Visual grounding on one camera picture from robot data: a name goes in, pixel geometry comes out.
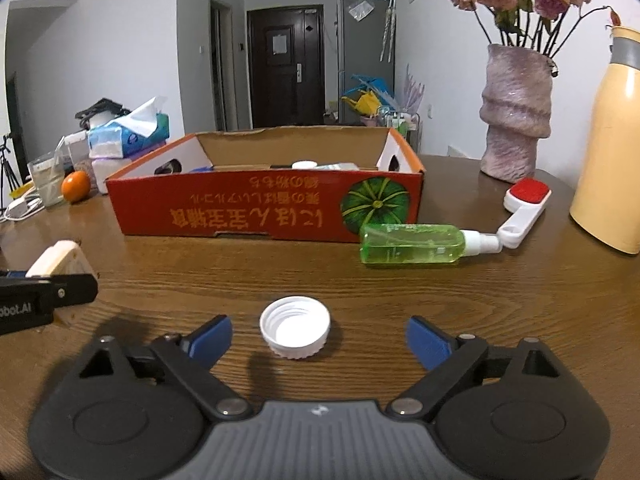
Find blue tissue pack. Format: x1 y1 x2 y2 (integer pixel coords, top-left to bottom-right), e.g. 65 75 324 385
88 96 170 159

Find red and white lint brush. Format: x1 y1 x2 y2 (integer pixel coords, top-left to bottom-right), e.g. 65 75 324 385
496 178 551 250

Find beige wooden block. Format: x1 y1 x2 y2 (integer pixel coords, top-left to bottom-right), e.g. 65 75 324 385
25 241 99 281

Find pink textured vase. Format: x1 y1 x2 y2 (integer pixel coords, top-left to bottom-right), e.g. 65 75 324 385
479 43 556 184

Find green spray bottle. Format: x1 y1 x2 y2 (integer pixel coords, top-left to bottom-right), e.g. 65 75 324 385
359 223 502 266

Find dark brown entrance door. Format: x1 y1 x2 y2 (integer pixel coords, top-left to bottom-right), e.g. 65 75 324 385
246 6 325 128

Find grey refrigerator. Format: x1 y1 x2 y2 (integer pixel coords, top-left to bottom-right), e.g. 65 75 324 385
337 0 396 126

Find orange fruit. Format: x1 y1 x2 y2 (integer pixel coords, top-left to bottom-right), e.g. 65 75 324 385
61 171 91 204

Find clear drinking glass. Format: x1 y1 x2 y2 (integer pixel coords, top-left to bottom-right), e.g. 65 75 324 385
27 151 67 208

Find metal trolley with bottles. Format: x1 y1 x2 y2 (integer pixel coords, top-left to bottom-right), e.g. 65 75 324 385
377 105 423 154

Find purple wall decoration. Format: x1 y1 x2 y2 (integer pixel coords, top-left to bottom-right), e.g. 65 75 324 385
402 64 426 111

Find black tripod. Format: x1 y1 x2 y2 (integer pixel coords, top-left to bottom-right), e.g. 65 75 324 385
0 132 23 211

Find dark side door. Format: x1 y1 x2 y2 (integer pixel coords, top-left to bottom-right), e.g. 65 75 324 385
209 0 235 132

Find clear plastic container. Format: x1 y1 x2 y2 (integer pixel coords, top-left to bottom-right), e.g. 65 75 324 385
62 132 93 171

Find white folded umbrella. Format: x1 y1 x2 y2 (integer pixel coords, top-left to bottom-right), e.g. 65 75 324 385
381 0 398 63

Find orange cardboard box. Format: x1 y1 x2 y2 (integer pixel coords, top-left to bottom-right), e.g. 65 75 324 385
105 126 426 244

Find white charger with cable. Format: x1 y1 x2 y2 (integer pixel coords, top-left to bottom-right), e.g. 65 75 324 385
0 194 45 224

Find purple tissue pack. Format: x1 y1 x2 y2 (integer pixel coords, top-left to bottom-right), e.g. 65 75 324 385
91 142 166 194

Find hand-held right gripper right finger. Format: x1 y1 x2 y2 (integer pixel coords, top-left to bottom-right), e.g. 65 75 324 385
387 316 562 421

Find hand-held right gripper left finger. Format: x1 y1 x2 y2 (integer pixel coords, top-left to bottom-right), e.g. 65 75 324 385
80 315 253 421

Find dark clutter pile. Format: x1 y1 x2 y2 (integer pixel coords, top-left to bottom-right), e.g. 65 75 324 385
75 98 132 122

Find yellow thermos jug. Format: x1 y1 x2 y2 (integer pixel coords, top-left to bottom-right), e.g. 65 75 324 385
570 26 640 255

